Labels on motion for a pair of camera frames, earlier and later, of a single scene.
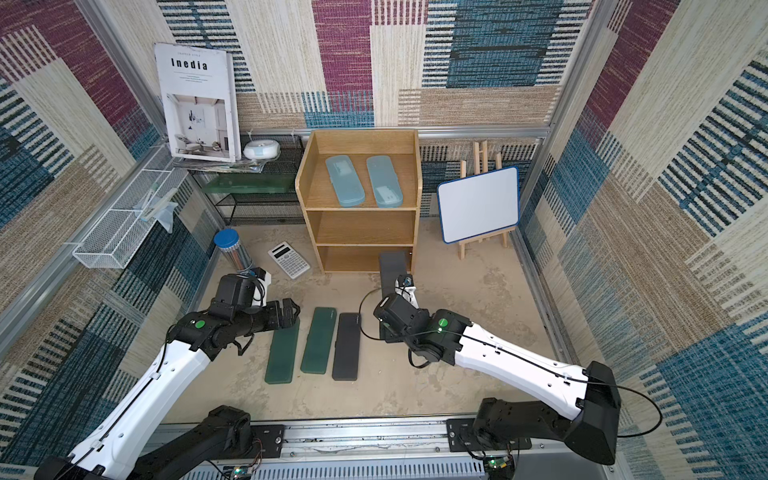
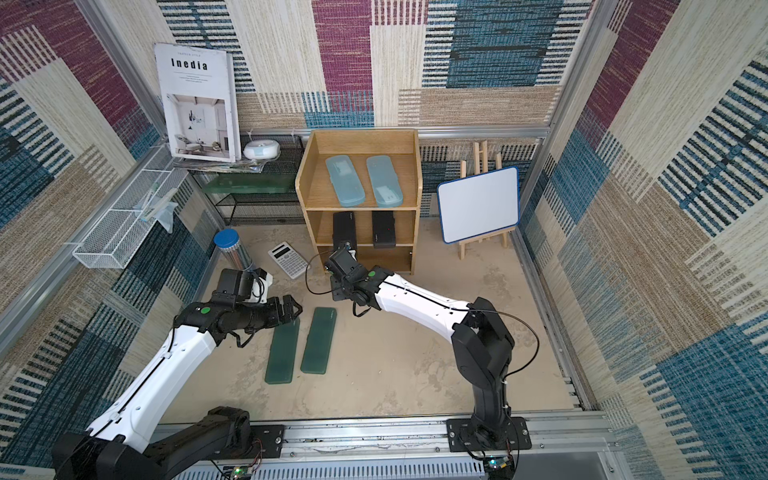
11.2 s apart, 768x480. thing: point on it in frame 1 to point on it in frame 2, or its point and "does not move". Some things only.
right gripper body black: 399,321 to 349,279
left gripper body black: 270,318 does not move
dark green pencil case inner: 317,349 does not move
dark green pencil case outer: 282,354 does not move
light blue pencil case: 345,180 does not move
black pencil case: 392,265 to 383,229
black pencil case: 345,365 to 344,230
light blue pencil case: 385,181 does not move
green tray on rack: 259,183 does not move
